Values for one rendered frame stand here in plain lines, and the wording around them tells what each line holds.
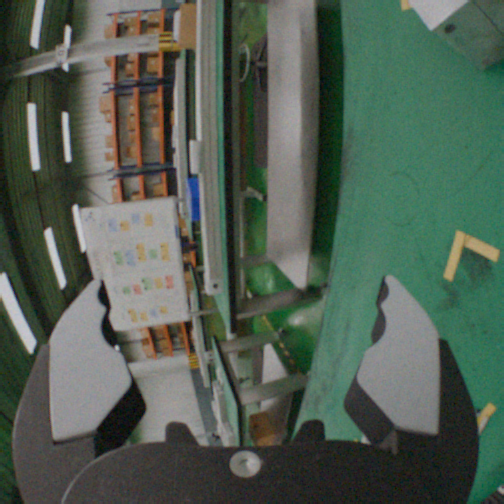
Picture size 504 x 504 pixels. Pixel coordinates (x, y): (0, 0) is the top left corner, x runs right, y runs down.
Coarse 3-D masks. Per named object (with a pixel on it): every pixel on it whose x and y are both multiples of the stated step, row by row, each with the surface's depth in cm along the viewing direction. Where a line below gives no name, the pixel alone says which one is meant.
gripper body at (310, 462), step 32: (128, 448) 4; (160, 448) 4; (192, 448) 4; (224, 448) 4; (256, 448) 4; (288, 448) 4; (320, 448) 4; (352, 448) 4; (96, 480) 3; (128, 480) 3; (160, 480) 3; (192, 480) 4; (224, 480) 4; (256, 480) 4; (288, 480) 4; (320, 480) 4; (352, 480) 3; (384, 480) 3; (416, 480) 3
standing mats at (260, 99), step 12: (264, 36) 204; (252, 48) 238; (264, 60) 217; (264, 72) 223; (264, 84) 229; (264, 96) 234; (264, 108) 240; (264, 120) 245; (264, 132) 250; (264, 144) 255; (264, 156) 260; (252, 348) 414; (252, 360) 425; (252, 372) 435
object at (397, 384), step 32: (384, 288) 10; (384, 320) 8; (416, 320) 8; (384, 352) 7; (416, 352) 7; (352, 384) 6; (384, 384) 6; (416, 384) 6; (352, 416) 6; (384, 416) 5; (416, 416) 5
